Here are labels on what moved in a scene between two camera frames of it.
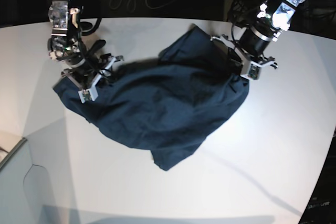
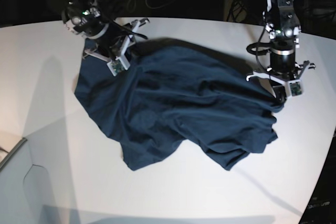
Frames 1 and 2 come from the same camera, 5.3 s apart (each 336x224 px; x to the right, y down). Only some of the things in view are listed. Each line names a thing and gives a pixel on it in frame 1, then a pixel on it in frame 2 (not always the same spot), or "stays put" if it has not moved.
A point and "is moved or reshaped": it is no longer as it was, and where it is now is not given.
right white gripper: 251,69 to 279,92
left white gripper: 88,92 to 120,56
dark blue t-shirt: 171,104 is moved or reshaped
